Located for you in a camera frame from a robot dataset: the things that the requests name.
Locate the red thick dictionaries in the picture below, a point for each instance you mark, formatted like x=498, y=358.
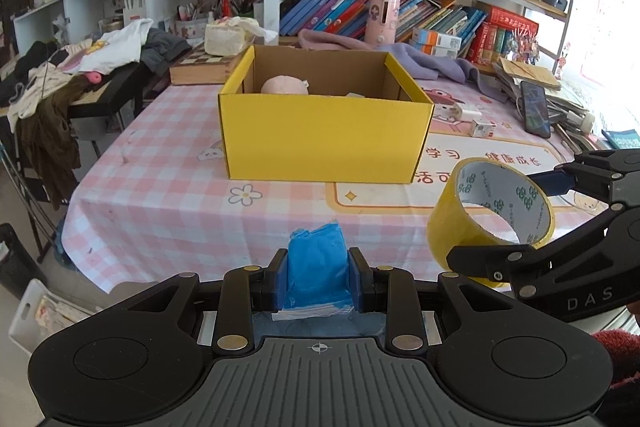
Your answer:
x=500, y=24

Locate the white power adapter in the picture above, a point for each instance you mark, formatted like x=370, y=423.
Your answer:
x=581, y=123

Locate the white plastic case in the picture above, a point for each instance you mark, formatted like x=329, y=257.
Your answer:
x=45, y=314

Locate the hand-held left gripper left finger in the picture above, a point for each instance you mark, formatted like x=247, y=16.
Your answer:
x=280, y=278

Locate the pink cylindrical bottle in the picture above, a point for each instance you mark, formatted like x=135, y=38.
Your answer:
x=381, y=19

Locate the pink plush toy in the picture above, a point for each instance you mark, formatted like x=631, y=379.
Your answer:
x=284, y=86

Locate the black garment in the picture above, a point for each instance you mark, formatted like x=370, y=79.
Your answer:
x=22, y=67

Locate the white pink clothing pile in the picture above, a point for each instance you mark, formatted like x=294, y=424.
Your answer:
x=45, y=79

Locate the black side table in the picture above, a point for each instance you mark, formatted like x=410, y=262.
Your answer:
x=115, y=94

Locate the black bin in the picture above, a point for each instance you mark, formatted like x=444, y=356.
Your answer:
x=20, y=259

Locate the yellow tape roll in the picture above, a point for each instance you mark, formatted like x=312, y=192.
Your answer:
x=450, y=227

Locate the grey garment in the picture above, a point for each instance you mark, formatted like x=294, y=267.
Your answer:
x=162, y=49

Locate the cluster of pens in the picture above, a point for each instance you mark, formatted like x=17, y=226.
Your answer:
x=225, y=2

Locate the orange white carton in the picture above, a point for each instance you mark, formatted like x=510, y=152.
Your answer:
x=436, y=43

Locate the blue plastic packet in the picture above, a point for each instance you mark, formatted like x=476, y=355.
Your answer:
x=317, y=262

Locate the small white cube box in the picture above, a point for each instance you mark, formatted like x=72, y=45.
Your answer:
x=483, y=128

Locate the wooden chessboard box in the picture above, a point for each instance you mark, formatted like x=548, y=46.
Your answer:
x=200, y=69

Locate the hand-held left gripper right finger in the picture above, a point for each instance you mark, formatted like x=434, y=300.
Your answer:
x=356, y=278

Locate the pink and purple cloth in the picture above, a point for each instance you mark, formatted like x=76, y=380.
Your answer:
x=425, y=62

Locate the brown garment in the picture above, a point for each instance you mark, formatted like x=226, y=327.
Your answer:
x=50, y=142

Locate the white printed t-shirt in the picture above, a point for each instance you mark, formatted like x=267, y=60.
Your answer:
x=120, y=44

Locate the tissue bag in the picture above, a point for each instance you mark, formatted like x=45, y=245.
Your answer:
x=227, y=39

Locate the white charger plug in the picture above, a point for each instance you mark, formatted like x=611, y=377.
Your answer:
x=462, y=113

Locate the pink checked tablecloth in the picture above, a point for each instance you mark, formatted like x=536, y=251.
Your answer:
x=165, y=187

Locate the stack of papers and envelopes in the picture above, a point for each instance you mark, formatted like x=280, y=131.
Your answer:
x=565, y=99

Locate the blue book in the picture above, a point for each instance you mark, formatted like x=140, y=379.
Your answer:
x=622, y=140

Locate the row of blue and red books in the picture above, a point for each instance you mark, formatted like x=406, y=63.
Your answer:
x=340, y=7

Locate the black smartphone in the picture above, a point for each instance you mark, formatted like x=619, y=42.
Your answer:
x=535, y=109

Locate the yellow cardboard box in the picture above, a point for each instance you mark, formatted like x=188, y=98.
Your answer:
x=320, y=137

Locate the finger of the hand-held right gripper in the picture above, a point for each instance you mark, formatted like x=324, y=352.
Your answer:
x=550, y=182
x=490, y=256

